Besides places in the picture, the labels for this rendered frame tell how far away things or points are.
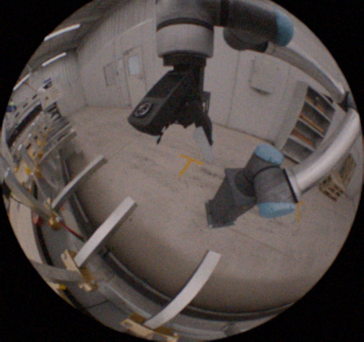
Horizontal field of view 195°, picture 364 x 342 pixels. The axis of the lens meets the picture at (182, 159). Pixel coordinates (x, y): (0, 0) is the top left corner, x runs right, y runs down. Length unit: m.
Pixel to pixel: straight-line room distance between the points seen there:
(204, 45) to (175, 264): 1.22
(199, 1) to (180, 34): 0.07
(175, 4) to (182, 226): 1.23
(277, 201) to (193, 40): 0.45
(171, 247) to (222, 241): 0.49
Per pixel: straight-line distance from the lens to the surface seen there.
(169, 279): 1.17
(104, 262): 0.52
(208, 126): 0.18
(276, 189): 0.44
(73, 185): 0.50
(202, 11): 0.19
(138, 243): 1.19
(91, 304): 0.62
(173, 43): 0.17
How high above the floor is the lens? 1.11
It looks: 46 degrees down
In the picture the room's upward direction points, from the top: straight up
